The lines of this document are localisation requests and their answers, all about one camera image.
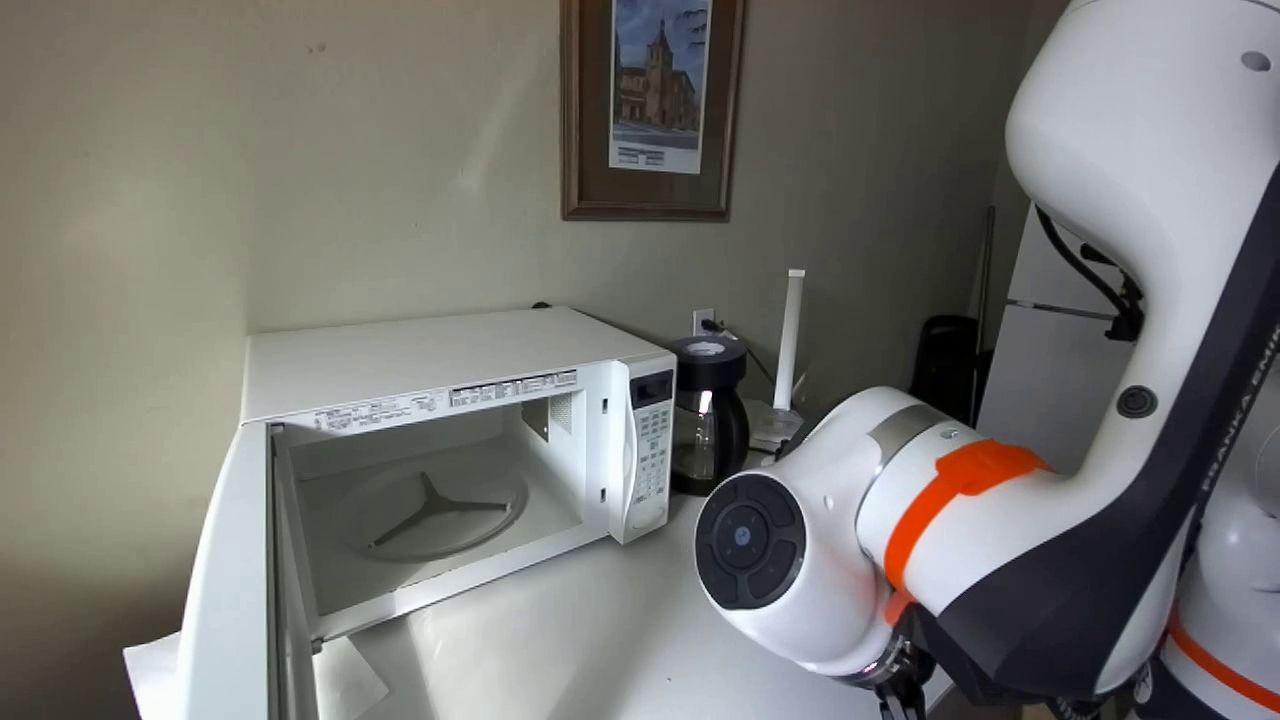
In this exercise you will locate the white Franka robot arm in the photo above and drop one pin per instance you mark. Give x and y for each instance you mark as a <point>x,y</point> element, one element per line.
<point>1067,535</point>

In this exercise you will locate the white microwave oven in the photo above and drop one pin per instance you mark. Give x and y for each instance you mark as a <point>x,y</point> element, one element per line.
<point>440,353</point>

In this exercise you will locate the glass microwave turntable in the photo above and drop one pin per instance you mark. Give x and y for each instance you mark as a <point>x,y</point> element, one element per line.
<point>440,513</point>

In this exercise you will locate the microwave door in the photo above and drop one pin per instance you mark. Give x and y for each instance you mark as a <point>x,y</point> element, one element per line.
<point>232,575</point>

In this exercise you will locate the black glass electric kettle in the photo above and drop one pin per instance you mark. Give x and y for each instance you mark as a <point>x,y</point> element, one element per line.
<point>706,414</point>

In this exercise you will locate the white wall power outlet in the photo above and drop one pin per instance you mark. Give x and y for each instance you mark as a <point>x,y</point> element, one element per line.
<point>699,323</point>

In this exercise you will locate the wooden framed wall picture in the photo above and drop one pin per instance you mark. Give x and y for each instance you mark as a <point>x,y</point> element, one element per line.
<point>582,107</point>

